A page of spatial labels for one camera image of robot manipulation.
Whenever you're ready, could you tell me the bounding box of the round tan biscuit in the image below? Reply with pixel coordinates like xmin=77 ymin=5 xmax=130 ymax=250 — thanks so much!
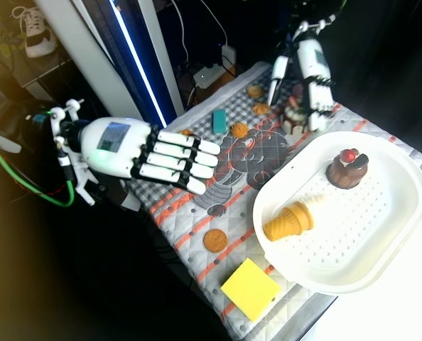
xmin=202 ymin=228 xmax=229 ymax=254

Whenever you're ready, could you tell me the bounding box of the grey quilt with bear print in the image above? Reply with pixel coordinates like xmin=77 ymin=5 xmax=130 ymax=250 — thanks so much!
xmin=129 ymin=60 xmax=422 ymax=341

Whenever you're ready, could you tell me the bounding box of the white power adapter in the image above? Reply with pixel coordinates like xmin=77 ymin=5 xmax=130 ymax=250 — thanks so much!
xmin=220 ymin=44 xmax=238 ymax=68

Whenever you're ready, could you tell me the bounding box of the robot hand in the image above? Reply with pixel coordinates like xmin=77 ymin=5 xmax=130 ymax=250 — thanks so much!
xmin=79 ymin=116 xmax=222 ymax=212
xmin=266 ymin=38 xmax=336 ymax=133

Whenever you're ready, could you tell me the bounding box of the white pillar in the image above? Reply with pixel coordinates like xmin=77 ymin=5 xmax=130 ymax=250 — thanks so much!
xmin=33 ymin=0 xmax=151 ymax=143

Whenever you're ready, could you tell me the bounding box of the golden swirl cookie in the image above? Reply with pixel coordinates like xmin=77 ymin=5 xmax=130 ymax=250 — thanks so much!
xmin=229 ymin=122 xmax=249 ymax=139

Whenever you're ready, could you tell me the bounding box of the blue lit panel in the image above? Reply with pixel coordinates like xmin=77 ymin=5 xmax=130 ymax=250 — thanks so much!
xmin=82 ymin=0 xmax=178 ymax=129

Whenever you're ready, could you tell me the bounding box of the white post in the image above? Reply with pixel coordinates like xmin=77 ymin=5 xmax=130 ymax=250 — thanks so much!
xmin=139 ymin=0 xmax=185 ymax=117

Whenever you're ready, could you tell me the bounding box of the green cable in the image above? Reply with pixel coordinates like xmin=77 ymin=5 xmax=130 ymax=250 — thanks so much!
xmin=0 ymin=119 xmax=76 ymax=208

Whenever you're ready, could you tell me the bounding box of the white cable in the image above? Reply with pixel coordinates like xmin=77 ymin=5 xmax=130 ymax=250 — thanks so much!
xmin=200 ymin=0 xmax=229 ymax=47
xmin=170 ymin=0 xmax=190 ymax=65

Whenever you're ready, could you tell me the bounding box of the teal rectangular block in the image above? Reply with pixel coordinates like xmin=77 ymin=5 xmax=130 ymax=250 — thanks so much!
xmin=212 ymin=109 xmax=228 ymax=135

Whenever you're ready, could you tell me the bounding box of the white perforated tray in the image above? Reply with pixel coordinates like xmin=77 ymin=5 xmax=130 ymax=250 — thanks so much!
xmin=252 ymin=131 xmax=422 ymax=296

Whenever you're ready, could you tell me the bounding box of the metal shelf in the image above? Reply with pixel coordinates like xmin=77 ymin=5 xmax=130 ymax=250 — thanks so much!
xmin=17 ymin=56 xmax=73 ymax=118

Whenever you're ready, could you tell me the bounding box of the toy ice cream cone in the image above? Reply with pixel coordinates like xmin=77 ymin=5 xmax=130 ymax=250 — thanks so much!
xmin=262 ymin=193 xmax=328 ymax=243

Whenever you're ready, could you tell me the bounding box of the brown chocolate cake with cherry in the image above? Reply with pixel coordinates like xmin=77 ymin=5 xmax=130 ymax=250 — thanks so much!
xmin=326 ymin=147 xmax=371 ymax=190

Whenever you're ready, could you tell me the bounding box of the white power strip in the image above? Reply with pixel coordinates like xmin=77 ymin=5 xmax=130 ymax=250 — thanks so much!
xmin=192 ymin=63 xmax=229 ymax=90

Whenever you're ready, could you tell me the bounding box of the yellow sponge block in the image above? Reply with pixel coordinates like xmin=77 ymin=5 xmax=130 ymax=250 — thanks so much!
xmin=220 ymin=257 xmax=282 ymax=323

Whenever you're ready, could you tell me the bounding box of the white cream chocolate-drip cake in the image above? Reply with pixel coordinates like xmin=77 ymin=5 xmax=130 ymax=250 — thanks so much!
xmin=281 ymin=94 xmax=317 ymax=136

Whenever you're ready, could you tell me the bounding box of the white sneaker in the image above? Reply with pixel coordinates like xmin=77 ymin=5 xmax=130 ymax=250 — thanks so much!
xmin=11 ymin=5 xmax=59 ymax=60

